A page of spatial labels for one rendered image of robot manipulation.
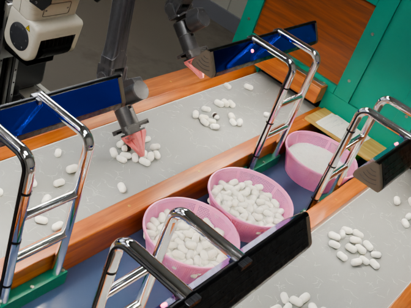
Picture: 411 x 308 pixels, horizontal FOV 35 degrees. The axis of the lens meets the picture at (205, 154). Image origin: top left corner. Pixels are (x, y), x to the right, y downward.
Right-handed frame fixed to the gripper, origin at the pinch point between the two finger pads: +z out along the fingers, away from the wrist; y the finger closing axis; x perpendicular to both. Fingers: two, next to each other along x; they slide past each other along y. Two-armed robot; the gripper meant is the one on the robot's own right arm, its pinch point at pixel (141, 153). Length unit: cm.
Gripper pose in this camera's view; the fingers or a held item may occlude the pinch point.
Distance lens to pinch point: 196.1
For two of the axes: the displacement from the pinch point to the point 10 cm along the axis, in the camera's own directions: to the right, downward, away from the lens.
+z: 3.7, 9.3, 0.7
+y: 6.0, -2.9, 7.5
